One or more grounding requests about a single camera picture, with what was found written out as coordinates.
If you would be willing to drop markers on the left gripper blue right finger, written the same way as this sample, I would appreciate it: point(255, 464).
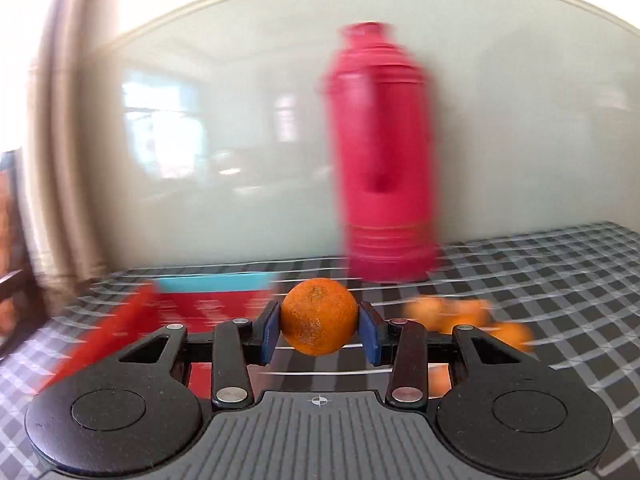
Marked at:
point(400, 344)

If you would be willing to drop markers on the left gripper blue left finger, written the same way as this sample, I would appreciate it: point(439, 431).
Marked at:
point(236, 345)

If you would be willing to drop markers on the carrot piece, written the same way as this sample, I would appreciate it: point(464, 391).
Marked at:
point(426, 310)
point(438, 380)
point(480, 307)

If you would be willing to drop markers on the large rough orange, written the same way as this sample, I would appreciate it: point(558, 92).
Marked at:
point(318, 317)

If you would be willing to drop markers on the orange tangerine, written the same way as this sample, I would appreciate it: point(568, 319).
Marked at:
point(516, 335)

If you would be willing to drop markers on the small orange kumquat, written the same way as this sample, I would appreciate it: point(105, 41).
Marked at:
point(447, 321)

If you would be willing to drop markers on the colourful cardboard box tray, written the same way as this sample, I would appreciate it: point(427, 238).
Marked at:
point(197, 302)

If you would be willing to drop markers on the black white checked tablecloth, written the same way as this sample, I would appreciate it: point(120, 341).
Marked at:
point(576, 289)

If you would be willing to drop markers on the wooden chair orange cushion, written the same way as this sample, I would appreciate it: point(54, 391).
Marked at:
point(19, 311)

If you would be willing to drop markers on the beige curtain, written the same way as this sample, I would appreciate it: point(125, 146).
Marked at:
point(63, 241)

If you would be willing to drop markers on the red thermos flask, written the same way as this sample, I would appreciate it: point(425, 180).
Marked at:
point(381, 132)

